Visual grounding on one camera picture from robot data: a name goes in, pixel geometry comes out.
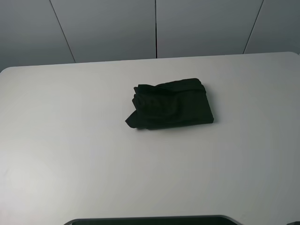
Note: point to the black printed t-shirt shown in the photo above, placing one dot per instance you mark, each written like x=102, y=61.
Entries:
x=170, y=105

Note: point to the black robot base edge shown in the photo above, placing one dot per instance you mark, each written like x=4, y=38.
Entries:
x=177, y=220

